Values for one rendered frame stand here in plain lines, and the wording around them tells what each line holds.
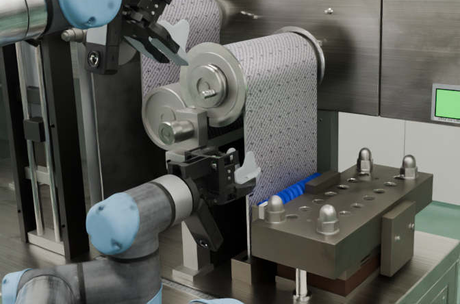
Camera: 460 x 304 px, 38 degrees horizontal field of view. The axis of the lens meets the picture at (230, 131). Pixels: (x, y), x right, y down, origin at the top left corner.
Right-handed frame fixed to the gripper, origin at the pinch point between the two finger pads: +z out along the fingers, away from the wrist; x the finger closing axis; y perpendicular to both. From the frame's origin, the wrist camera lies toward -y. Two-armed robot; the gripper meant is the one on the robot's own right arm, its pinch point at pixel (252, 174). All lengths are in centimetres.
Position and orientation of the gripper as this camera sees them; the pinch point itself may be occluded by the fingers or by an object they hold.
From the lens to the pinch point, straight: 118.8
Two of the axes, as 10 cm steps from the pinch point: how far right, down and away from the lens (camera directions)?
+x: -7.9, -1.3, 6.0
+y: -0.3, -9.7, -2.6
